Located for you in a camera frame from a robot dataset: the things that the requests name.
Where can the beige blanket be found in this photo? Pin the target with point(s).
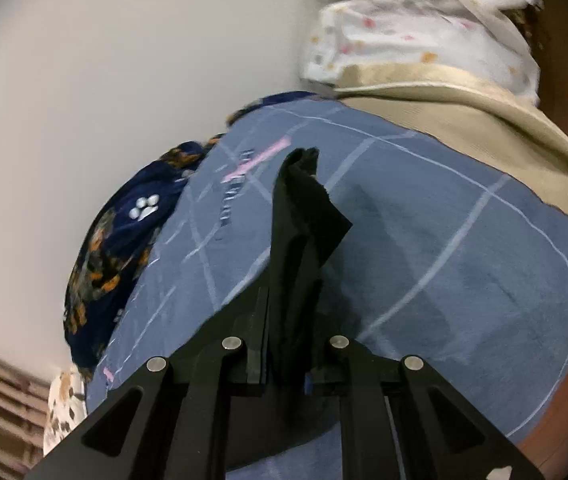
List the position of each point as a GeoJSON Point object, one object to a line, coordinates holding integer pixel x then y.
{"type": "Point", "coordinates": [468, 114]}

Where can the blue grid-pattern blanket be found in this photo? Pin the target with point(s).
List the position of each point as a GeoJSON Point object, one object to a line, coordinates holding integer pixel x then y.
{"type": "Point", "coordinates": [446, 258]}

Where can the black pants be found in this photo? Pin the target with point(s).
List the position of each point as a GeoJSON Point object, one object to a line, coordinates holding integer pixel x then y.
{"type": "Point", "coordinates": [223, 421]}

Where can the white dotted bedding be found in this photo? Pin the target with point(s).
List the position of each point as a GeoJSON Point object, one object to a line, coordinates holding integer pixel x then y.
{"type": "Point", "coordinates": [478, 36]}

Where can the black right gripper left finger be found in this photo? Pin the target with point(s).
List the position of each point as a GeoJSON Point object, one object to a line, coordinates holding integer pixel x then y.
{"type": "Point", "coordinates": [254, 328]}

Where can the white floral pillow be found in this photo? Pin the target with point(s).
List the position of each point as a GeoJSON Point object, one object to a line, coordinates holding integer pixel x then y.
{"type": "Point", "coordinates": [66, 407]}

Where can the wooden slatted headboard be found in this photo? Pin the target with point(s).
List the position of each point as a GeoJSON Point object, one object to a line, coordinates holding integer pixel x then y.
{"type": "Point", "coordinates": [23, 414]}

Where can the navy floral quilt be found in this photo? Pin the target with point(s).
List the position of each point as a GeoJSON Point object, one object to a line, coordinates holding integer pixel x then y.
{"type": "Point", "coordinates": [179, 241]}

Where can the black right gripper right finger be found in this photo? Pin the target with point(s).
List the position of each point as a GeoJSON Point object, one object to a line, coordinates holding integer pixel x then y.
{"type": "Point", "coordinates": [326, 365]}

